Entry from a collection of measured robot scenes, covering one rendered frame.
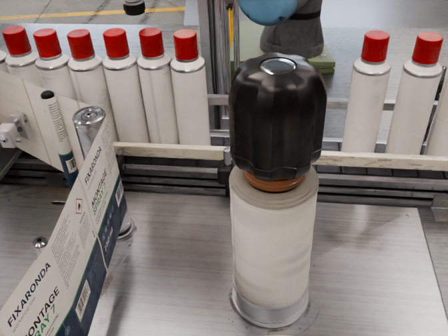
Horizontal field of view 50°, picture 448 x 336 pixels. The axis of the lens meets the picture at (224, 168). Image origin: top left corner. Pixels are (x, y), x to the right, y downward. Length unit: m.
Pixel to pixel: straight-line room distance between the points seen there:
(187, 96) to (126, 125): 0.12
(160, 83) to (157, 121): 0.07
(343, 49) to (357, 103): 0.55
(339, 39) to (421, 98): 0.62
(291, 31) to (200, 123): 0.44
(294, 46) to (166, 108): 0.45
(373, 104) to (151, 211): 0.35
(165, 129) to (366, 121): 0.31
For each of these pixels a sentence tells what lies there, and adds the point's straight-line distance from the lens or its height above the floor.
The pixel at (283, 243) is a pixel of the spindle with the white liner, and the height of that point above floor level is 1.02.
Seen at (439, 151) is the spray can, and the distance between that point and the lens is 0.78.
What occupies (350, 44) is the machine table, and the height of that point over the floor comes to 0.83.
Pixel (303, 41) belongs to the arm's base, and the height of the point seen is 0.90.
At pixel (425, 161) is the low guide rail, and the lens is 0.76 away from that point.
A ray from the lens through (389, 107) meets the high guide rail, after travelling 0.79.
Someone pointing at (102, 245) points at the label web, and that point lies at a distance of 0.56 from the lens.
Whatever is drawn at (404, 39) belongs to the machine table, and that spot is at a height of 0.83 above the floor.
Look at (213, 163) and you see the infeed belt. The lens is 0.77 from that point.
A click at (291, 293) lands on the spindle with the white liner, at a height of 0.94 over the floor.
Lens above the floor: 1.35
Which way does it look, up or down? 39 degrees down
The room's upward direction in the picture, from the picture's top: 3 degrees counter-clockwise
